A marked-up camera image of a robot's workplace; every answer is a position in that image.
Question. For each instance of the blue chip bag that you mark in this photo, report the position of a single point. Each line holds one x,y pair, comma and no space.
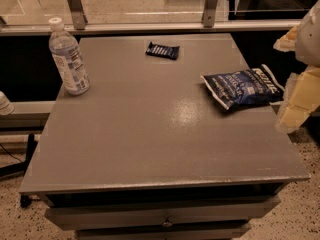
254,86

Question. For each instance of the metal railing left post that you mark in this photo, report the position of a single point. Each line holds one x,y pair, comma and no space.
77,14

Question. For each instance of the metal railing post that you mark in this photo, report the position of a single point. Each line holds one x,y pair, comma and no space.
77,14
209,13

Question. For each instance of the black stand base with cable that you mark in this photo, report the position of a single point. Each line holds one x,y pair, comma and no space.
22,166

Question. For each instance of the white bottle at left edge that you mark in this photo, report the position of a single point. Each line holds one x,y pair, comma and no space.
6,106

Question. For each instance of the dark blue snack bar wrapper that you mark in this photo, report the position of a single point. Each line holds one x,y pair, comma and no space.
168,52

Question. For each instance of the grey horizontal railing bar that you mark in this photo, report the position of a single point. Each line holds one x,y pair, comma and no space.
181,27

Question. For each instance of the metal railing right post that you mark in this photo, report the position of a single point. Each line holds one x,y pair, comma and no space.
209,13

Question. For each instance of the blue label plastic water bottle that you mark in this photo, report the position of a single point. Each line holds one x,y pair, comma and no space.
67,56

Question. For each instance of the grey cabinet drawer with knob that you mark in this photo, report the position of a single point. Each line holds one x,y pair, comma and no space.
161,213

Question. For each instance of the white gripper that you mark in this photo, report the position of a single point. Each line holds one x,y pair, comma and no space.
310,39

